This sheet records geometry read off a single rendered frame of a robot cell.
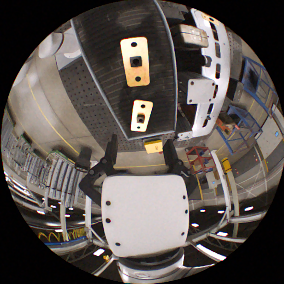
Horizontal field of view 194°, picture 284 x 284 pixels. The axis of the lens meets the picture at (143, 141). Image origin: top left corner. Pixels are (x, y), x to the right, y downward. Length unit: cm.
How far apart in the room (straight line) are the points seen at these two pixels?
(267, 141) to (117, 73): 818
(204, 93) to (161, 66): 16
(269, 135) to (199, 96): 792
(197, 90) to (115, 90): 21
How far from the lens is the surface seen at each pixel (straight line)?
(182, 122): 49
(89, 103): 79
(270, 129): 807
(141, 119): 19
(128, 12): 19
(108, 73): 16
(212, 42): 44
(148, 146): 28
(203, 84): 27
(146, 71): 15
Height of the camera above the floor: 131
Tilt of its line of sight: 37 degrees down
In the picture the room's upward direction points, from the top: 176 degrees clockwise
